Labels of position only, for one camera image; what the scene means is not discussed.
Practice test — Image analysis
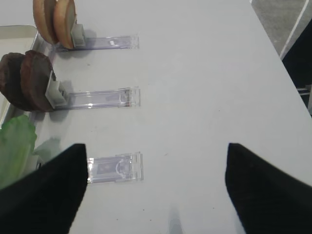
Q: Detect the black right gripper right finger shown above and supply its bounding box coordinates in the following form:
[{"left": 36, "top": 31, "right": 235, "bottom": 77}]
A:
[{"left": 225, "top": 143, "right": 312, "bottom": 234}]

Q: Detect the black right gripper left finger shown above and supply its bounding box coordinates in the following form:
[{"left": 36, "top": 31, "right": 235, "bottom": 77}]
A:
[{"left": 0, "top": 144, "right": 88, "bottom": 234}]

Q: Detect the brown meat patty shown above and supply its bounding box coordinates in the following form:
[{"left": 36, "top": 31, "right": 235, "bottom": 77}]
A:
[
  {"left": 0, "top": 53, "right": 33, "bottom": 111},
  {"left": 20, "top": 50, "right": 53, "bottom": 112}
]

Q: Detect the green lettuce leaf upright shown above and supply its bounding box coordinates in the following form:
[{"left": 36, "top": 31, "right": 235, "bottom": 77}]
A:
[{"left": 0, "top": 115, "right": 37, "bottom": 188}]

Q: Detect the clear lettuce pusher track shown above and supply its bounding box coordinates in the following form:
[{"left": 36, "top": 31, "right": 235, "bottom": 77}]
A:
[{"left": 36, "top": 152, "right": 144, "bottom": 184}]

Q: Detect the clear patty pusher track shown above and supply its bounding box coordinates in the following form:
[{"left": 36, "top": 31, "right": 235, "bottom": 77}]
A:
[{"left": 45, "top": 72, "right": 141, "bottom": 111}]

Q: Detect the clear bun pusher track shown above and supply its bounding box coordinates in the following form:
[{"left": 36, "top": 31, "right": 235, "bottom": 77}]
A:
[{"left": 54, "top": 23, "right": 139, "bottom": 52}]

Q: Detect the white metal tray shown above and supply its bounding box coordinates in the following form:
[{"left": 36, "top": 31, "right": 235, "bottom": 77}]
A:
[{"left": 0, "top": 24, "right": 56, "bottom": 127}]

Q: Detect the bun slice outer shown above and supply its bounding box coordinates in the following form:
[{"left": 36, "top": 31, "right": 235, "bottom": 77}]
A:
[{"left": 53, "top": 0, "right": 76, "bottom": 49}]

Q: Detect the bun slice near rail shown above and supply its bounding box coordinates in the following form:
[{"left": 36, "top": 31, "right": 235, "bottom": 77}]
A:
[{"left": 33, "top": 0, "right": 59, "bottom": 45}]

